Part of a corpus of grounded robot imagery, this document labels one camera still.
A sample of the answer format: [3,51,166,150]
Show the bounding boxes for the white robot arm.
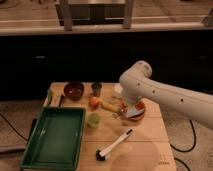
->
[119,61,213,130]

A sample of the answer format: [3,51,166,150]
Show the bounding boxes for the small dark metal cup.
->
[91,82,102,97]

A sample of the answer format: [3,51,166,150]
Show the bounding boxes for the green plastic cup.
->
[87,113,101,129]

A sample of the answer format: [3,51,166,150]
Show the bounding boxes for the orange bowl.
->
[121,100,146,121]

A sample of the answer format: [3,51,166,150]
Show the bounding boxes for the white napkin in bowl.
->
[125,107,145,118]

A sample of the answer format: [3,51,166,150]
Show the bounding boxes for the yellow banana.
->
[102,102,119,113]

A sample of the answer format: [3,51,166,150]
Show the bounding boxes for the orange tomato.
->
[89,97,100,109]

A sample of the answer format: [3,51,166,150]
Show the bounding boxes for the dark red bowl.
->
[64,82,84,101]

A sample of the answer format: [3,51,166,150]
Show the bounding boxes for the green plastic tray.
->
[20,107,85,171]

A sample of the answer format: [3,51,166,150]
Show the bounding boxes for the white handled dish brush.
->
[96,129,133,161]

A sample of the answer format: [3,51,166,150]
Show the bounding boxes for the black cable right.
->
[169,119,197,171]

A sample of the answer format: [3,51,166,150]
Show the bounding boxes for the black cable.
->
[169,119,197,171]
[0,113,29,143]

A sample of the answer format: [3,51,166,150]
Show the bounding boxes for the green handled utensil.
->
[47,89,52,106]

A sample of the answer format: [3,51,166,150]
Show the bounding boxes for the white stool frame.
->
[55,0,134,31]

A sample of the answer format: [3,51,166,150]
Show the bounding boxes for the black cable left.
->
[0,113,29,143]

